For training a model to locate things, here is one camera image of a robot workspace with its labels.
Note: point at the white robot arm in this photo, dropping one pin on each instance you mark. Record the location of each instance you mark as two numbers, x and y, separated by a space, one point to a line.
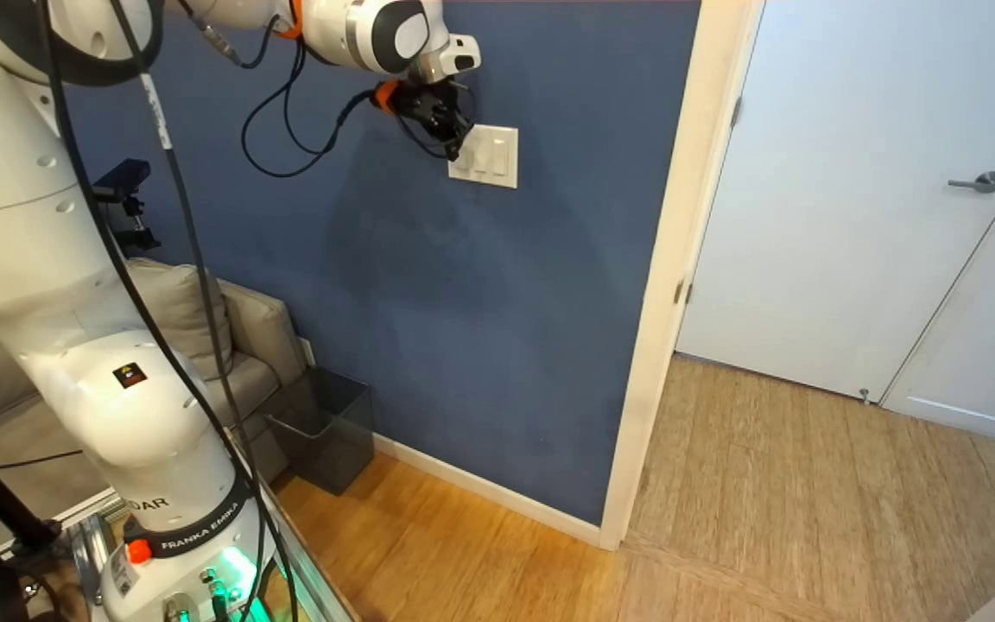
67 305

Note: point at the white door frame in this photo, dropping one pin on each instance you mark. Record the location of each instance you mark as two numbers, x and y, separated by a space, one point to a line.
721 52

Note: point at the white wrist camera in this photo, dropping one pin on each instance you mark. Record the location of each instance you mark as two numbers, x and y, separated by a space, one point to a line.
459 57

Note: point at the silver door lever handle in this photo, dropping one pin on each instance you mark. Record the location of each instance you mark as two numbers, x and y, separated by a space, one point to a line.
976 184

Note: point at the white triple wall switch plate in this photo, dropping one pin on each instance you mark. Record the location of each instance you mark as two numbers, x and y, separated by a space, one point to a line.
489 158

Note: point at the black camera on stand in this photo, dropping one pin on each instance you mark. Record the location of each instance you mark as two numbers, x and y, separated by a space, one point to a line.
121 212

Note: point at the dark grey trash bin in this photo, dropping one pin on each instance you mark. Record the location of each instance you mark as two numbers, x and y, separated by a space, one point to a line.
326 430

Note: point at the white door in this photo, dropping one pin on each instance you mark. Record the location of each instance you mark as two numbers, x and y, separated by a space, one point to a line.
835 228

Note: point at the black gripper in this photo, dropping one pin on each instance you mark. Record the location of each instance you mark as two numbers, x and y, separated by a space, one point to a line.
429 114

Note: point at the grey fabric sofa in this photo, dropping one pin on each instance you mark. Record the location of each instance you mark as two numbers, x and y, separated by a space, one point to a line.
239 346

